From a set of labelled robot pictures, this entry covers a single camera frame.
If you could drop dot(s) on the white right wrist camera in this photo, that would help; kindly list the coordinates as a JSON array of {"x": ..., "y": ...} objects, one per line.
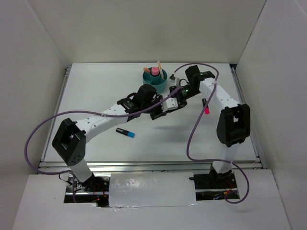
[{"x": 174, "y": 80}]

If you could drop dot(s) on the pink capped marker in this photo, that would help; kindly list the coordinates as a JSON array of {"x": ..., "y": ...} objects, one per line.
[{"x": 155, "y": 71}]

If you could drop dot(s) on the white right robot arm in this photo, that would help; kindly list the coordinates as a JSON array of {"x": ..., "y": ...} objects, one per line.
[{"x": 234, "y": 120}]

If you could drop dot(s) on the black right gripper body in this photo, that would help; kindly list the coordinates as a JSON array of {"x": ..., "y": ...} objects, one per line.
[{"x": 182, "y": 95}]

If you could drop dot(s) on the black blue highlighter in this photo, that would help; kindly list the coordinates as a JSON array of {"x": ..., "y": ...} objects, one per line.
[{"x": 125, "y": 132}]

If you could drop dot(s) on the white foil cover plate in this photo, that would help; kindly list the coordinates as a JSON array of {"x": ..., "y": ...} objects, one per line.
[{"x": 163, "y": 189}]

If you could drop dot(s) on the teal round organizer container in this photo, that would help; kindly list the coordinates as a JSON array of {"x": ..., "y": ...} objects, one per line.
[{"x": 157, "y": 82}]

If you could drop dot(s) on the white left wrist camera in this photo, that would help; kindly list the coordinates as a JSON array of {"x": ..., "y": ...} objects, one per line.
[{"x": 170, "y": 104}]

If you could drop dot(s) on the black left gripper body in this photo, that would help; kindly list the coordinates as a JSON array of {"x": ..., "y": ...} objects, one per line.
[{"x": 156, "y": 110}]

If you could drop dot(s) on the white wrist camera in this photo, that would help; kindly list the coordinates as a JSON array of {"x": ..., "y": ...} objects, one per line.
[
  {"x": 170, "y": 104},
  {"x": 174, "y": 80}
]

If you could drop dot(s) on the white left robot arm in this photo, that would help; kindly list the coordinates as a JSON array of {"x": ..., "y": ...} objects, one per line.
[{"x": 72, "y": 136}]

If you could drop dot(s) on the thin orange pen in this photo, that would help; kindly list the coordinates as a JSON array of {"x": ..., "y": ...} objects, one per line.
[{"x": 161, "y": 73}]

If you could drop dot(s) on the aluminium rail frame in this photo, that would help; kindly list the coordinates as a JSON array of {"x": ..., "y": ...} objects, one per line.
[{"x": 158, "y": 145}]

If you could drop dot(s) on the black pink highlighter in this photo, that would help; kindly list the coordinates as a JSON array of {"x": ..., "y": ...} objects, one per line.
[{"x": 206, "y": 108}]

